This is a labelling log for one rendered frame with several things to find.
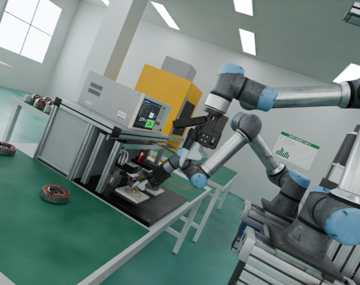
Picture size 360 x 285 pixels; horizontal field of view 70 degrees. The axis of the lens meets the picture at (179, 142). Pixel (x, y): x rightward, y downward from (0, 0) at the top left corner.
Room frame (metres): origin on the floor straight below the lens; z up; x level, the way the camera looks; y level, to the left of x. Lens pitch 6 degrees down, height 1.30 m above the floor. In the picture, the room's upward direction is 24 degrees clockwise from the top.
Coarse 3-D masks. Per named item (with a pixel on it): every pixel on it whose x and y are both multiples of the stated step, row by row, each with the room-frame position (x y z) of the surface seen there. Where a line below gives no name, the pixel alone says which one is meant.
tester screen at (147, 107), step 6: (144, 102) 1.41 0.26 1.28; (150, 102) 1.47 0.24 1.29; (144, 108) 1.43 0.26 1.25; (150, 108) 1.50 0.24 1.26; (156, 108) 1.57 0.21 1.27; (138, 114) 1.40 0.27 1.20; (144, 114) 1.46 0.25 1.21; (144, 120) 1.49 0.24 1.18; (138, 126) 1.45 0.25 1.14; (144, 126) 1.52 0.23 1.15
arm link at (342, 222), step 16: (352, 160) 0.79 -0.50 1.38; (352, 176) 0.77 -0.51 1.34; (336, 192) 0.78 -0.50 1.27; (352, 192) 0.76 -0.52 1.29; (320, 208) 0.83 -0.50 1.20; (336, 208) 0.76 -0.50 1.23; (352, 208) 0.73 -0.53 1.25; (320, 224) 0.81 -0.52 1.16; (336, 224) 0.73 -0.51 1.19; (352, 224) 0.73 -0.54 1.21; (336, 240) 0.74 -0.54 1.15; (352, 240) 0.73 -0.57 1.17
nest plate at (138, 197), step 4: (116, 188) 1.38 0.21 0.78; (120, 188) 1.40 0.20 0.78; (124, 188) 1.43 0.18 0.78; (128, 188) 1.45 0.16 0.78; (132, 188) 1.48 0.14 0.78; (120, 192) 1.36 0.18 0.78; (124, 192) 1.37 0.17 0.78; (128, 192) 1.39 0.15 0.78; (136, 192) 1.45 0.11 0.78; (140, 192) 1.47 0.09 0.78; (128, 196) 1.35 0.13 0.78; (132, 196) 1.36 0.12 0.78; (136, 196) 1.39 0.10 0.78; (140, 196) 1.41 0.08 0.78; (144, 196) 1.44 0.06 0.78; (148, 196) 1.47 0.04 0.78; (132, 200) 1.34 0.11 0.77; (136, 200) 1.33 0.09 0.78; (140, 200) 1.36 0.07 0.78; (144, 200) 1.41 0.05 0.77
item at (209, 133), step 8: (208, 112) 0.82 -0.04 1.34; (216, 112) 0.80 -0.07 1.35; (208, 120) 0.82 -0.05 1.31; (216, 120) 0.82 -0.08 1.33; (224, 120) 0.81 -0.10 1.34; (200, 128) 0.82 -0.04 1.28; (208, 128) 0.82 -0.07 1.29; (216, 128) 0.81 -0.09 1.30; (200, 136) 0.82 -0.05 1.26; (208, 136) 0.81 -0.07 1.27; (216, 136) 0.79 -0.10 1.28; (208, 144) 0.80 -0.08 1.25; (216, 144) 0.86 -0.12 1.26
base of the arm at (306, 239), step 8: (296, 224) 0.92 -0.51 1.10; (304, 224) 0.90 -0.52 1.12; (312, 224) 0.88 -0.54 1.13; (288, 232) 0.92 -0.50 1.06; (296, 232) 0.90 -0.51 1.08; (304, 232) 0.88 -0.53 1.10; (312, 232) 0.88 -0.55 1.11; (320, 232) 0.87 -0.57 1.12; (288, 240) 0.90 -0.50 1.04; (296, 240) 0.88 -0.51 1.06; (304, 240) 0.87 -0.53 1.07; (312, 240) 0.87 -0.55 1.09; (320, 240) 0.87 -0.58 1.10; (304, 248) 0.86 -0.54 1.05; (312, 248) 0.86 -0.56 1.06; (320, 248) 0.86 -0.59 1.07; (312, 256) 0.85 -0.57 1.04; (320, 256) 0.86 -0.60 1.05
